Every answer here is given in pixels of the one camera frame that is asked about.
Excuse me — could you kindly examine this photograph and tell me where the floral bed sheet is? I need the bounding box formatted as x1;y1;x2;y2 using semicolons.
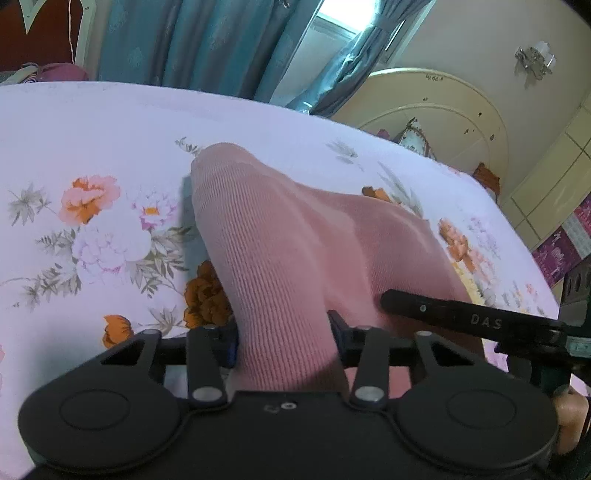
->
0;80;561;480

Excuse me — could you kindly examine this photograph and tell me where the wide blue curtain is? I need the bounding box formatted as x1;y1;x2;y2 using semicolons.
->
96;0;327;100

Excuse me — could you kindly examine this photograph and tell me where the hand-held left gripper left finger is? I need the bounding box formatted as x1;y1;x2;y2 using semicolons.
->
99;322;240;409

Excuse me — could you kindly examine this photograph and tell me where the tied blue curtain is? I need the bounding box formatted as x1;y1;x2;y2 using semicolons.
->
300;0;437;119

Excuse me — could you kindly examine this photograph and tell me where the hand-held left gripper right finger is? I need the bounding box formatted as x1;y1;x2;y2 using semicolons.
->
327;309;482;412

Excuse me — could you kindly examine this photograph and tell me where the patterned cushion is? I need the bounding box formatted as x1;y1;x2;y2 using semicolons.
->
399;117;438;161

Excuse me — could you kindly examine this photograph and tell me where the glass wall lamp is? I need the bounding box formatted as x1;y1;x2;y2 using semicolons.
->
514;41;558;78

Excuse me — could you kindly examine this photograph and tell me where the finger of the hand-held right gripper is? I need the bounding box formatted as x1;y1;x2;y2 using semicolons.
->
380;288;572;344

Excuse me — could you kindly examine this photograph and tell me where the red headboard with white trim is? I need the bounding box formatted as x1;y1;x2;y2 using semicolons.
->
0;0;89;73

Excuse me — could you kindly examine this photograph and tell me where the round cream headboard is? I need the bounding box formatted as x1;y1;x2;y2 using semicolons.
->
332;67;509;204

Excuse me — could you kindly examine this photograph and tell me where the bright window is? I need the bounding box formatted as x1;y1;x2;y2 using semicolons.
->
277;0;385;110

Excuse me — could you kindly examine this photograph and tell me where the cream wardrobe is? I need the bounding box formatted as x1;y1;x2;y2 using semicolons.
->
500;88;591;254

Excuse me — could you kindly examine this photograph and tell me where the person's right hand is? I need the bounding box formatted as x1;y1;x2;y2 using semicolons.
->
553;387;590;455

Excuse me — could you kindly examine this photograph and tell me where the white cord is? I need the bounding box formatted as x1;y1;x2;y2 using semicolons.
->
66;0;78;64

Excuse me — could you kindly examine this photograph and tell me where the pile of clothes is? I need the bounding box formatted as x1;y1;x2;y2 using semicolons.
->
0;62;89;85

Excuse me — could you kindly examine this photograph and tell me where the pink knit sweater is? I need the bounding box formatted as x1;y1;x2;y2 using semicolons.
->
190;142;486;398

